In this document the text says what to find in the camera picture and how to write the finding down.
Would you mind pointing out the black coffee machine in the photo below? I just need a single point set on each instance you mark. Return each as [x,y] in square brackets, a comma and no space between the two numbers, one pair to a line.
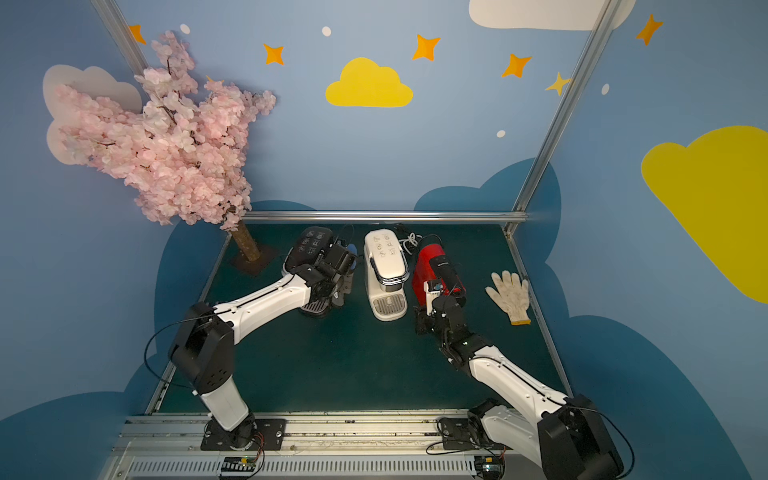
[309,246]

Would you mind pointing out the aluminium frame rail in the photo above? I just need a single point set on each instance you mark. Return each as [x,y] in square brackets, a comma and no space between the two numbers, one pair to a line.
[385,217]

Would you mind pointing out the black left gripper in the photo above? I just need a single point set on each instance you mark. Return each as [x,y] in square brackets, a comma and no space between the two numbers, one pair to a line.
[335,282]

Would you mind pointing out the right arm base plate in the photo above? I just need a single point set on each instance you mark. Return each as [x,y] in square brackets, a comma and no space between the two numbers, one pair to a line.
[465,434]

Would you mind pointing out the white knit work glove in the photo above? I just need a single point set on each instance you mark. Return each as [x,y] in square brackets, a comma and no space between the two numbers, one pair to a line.
[511,294]

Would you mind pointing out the red coffee machine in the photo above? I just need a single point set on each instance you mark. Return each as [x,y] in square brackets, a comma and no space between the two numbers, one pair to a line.
[433,264]

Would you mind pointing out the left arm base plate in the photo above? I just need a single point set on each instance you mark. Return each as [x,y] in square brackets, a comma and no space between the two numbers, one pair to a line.
[252,434]

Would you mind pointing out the pink cherry blossom tree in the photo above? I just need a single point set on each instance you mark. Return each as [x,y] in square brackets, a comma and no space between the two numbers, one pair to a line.
[185,158]

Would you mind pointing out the white coffee machine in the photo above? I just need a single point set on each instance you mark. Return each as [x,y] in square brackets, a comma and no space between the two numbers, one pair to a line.
[386,274]

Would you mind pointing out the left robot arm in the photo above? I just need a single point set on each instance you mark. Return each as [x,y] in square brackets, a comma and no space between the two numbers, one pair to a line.
[203,349]

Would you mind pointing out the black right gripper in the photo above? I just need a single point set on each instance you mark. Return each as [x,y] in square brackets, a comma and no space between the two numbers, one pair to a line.
[437,307]

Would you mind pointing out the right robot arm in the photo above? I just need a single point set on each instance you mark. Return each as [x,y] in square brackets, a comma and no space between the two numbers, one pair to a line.
[567,437]

